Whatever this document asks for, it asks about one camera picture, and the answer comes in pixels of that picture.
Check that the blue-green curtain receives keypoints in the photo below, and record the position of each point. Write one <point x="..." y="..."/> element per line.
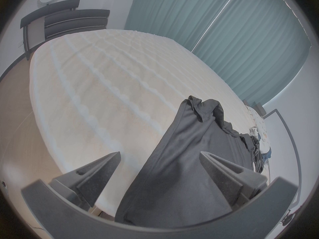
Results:
<point x="174" y="11"/>
<point x="261" y="41"/>

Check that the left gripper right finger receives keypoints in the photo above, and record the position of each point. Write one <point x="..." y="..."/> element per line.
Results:
<point x="231" y="183"/>

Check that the black T-shirt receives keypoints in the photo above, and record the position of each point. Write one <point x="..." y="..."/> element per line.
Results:
<point x="179" y="170"/>

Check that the bed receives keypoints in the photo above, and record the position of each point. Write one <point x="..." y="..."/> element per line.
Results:
<point x="99" y="83"/>

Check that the white printed pillow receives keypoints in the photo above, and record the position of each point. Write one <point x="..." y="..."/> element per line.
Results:
<point x="261" y="123"/>

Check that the black satin garment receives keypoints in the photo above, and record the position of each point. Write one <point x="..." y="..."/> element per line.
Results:
<point x="256" y="158"/>

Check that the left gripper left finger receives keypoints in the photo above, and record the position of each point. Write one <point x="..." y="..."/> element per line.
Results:
<point x="94" y="178"/>

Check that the grey bedside table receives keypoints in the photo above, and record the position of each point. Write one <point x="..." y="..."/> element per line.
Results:
<point x="259" y="108"/>

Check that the black dressing table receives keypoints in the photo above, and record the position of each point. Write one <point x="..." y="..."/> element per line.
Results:
<point x="37" y="15"/>

